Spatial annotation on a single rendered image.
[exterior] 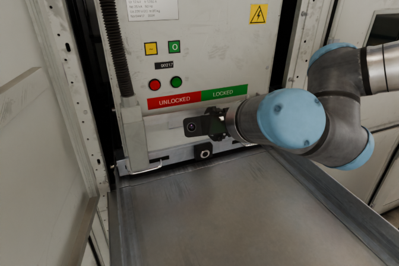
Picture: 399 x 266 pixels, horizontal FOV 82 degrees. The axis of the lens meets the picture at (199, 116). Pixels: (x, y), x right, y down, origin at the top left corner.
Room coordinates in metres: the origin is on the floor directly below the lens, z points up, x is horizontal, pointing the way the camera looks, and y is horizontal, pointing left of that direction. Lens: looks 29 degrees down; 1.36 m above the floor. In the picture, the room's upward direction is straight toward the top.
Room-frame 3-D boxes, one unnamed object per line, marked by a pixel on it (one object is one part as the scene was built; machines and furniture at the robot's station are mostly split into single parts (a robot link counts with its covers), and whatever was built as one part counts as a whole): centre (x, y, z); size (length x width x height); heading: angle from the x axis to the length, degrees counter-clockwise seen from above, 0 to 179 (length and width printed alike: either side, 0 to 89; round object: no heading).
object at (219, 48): (0.63, -0.01, 1.15); 0.48 x 0.01 x 0.48; 111
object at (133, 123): (0.49, 0.17, 1.04); 0.08 x 0.05 x 0.17; 21
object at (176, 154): (0.65, 0.00, 0.89); 0.54 x 0.05 x 0.06; 111
